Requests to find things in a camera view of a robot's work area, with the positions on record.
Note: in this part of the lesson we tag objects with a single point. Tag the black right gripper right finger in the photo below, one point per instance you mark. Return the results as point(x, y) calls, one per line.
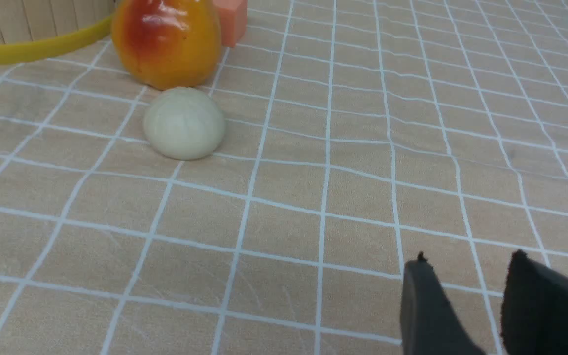
point(534, 313)

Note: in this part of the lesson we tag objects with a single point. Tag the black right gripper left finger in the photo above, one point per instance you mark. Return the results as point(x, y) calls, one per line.
point(428, 322)

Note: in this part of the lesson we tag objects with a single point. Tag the white bun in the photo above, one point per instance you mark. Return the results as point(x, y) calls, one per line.
point(184, 123)

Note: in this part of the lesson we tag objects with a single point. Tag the bamboo steamer tray yellow rim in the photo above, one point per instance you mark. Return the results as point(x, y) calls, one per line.
point(31, 30)

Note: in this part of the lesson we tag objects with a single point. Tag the checkered beige tablecloth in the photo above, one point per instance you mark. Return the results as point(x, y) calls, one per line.
point(359, 133)

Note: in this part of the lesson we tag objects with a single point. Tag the salmon foam cube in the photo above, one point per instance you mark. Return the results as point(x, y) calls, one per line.
point(233, 18)

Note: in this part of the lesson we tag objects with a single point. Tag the orange toy pear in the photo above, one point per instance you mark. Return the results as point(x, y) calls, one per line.
point(167, 43)

